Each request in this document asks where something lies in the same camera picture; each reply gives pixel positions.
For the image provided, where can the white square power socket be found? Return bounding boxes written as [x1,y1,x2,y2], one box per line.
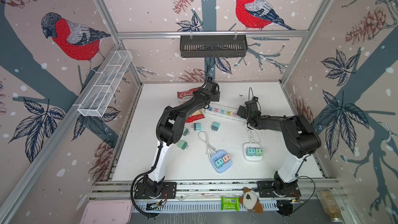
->
[243,143,264,162]

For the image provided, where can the green wet wipes pack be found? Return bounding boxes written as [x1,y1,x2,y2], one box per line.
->
[221,197,239,212]

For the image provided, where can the pink plug adapter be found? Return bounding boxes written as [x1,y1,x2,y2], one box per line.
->
[222,154,231,164]

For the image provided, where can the white long power strip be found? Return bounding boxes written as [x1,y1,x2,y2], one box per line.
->
[205,103,247,122]

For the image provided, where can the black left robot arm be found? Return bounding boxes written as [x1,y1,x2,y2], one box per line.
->
[130,77,220,219]

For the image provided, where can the pink tray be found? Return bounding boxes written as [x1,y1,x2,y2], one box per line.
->
[80,200,133,224]

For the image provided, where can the black hanging wire basket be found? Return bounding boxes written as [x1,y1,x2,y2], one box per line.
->
[180,35,248,58]

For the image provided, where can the red Chuba cassava chips bag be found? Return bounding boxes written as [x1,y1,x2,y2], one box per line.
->
[177,86,206,123]

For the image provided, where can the brown white plush toy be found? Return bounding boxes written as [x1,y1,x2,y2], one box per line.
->
[238,187,264,214]

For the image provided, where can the white coiled cable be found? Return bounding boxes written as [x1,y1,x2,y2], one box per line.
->
[197,130,218,158]

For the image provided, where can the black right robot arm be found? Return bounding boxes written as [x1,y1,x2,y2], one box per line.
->
[237,97,321,197]

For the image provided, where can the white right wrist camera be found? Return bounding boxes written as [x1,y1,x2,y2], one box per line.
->
[249,87,259,105]

